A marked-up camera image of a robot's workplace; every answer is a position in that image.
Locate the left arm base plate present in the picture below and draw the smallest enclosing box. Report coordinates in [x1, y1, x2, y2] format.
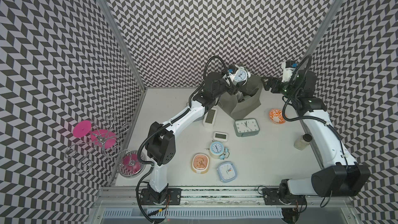
[138, 188, 182, 205]

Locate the blue twin-bell alarm clock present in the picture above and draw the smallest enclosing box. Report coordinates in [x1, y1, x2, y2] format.
[209, 141, 230, 160]

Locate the small jar black lid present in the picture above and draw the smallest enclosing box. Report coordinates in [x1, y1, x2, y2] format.
[294, 134, 313, 150]

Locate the green rectangular analog clock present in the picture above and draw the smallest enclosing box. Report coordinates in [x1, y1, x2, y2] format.
[234, 118, 260, 138]

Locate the aluminium front rail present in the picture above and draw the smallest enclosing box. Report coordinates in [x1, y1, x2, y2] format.
[94, 186, 352, 207]

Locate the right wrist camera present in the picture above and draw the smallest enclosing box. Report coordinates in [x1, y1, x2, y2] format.
[282, 60, 297, 83]

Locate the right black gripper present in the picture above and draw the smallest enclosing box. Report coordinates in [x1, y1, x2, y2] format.
[261, 76, 300, 100]

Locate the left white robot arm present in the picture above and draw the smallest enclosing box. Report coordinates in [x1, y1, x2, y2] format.
[143, 65, 251, 194]

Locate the orange patterned bowl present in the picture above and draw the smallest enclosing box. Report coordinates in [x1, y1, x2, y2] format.
[268, 108, 286, 124]

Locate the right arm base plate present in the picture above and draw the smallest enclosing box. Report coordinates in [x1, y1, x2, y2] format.
[259, 187, 307, 206]

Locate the small white digital clock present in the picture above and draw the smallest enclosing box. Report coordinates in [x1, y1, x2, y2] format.
[212, 131, 229, 142]

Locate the white digital clock tall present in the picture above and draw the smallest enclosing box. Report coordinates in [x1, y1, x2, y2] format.
[203, 107, 218, 129]

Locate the orange oval cartoon clock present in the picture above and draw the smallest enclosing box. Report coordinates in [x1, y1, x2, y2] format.
[191, 153, 210, 174]

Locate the white twin-bell alarm clock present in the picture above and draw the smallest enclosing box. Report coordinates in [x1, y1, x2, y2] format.
[230, 65, 251, 86]

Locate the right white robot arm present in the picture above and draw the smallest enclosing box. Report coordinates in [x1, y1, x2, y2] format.
[261, 72, 371, 203]

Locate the blue square analog clock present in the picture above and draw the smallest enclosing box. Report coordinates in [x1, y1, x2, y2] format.
[217, 161, 237, 183]

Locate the pink wire cup stand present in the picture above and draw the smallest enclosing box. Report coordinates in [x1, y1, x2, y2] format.
[64, 113, 131, 175]

